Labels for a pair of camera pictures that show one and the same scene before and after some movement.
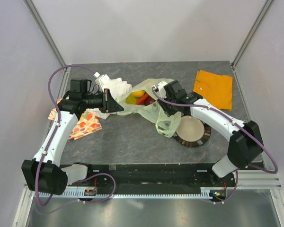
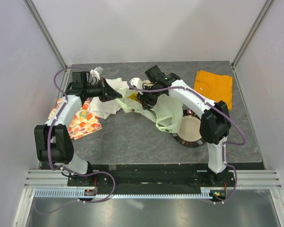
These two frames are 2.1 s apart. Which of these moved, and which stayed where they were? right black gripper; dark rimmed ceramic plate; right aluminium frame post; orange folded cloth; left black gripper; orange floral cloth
Moved: left black gripper; right black gripper
Stayed: dark rimmed ceramic plate; orange floral cloth; orange folded cloth; right aluminium frame post
